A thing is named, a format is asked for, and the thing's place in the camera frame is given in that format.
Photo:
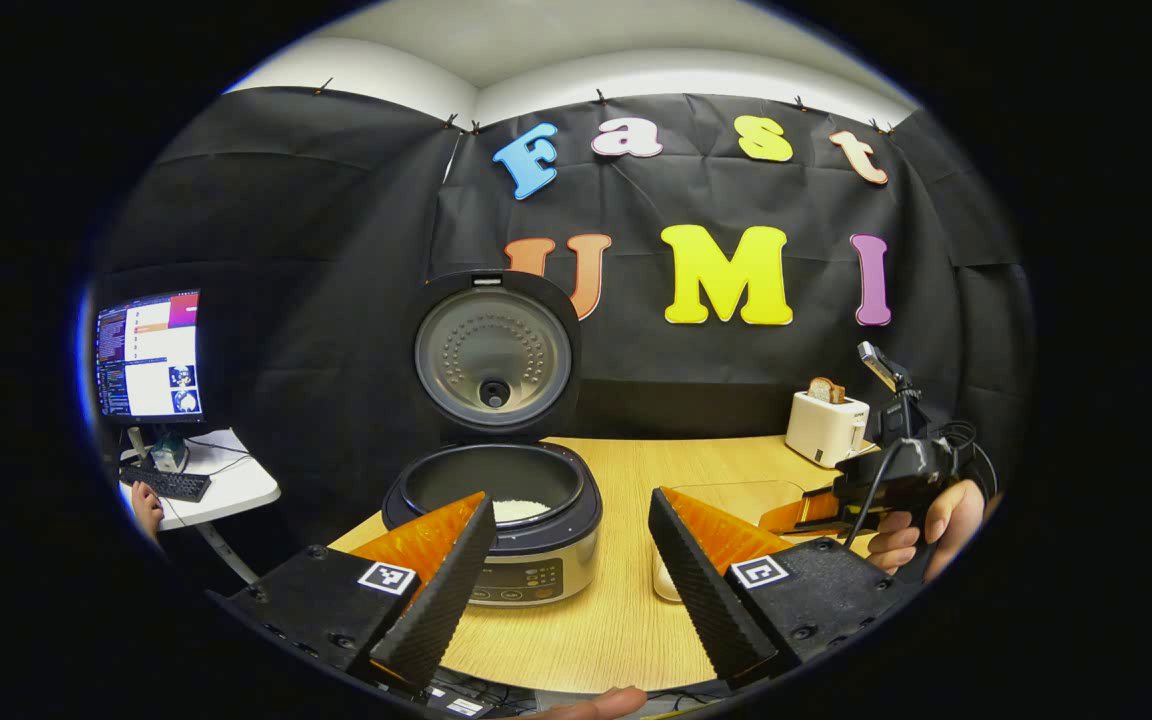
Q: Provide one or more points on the black device with white label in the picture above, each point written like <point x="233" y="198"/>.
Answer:
<point x="456" y="703"/>

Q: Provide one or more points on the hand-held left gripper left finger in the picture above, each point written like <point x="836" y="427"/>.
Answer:
<point x="441" y="600"/>

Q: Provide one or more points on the toast bread slice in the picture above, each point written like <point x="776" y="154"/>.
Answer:
<point x="837" y="394"/>
<point x="818" y="390"/>

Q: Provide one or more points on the black backdrop cloth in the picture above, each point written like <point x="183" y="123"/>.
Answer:
<point x="336" y="250"/>

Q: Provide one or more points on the white rice pile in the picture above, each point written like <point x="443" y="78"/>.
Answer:
<point x="667" y="585"/>
<point x="519" y="510"/>

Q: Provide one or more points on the black keyboard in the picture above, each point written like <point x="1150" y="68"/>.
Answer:
<point x="166" y="483"/>

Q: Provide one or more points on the white toaster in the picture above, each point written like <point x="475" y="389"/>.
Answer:
<point x="821" y="430"/>

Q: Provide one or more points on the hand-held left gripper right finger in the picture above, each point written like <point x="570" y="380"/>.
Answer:
<point x="701" y="605"/>

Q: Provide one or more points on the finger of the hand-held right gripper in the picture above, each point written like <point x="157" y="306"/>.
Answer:
<point x="786" y="515"/>

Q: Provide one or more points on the black silver rice cooker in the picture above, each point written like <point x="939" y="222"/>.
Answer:
<point x="496" y="350"/>

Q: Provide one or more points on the white side table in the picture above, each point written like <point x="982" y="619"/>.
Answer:
<point x="236" y="485"/>

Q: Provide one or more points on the computer monitor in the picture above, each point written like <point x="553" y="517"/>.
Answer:
<point x="148" y="355"/>

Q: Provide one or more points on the small teal box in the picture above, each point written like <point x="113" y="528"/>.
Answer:
<point x="168" y="455"/>

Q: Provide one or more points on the clear glass dish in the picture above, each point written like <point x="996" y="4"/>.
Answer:
<point x="736" y="495"/>

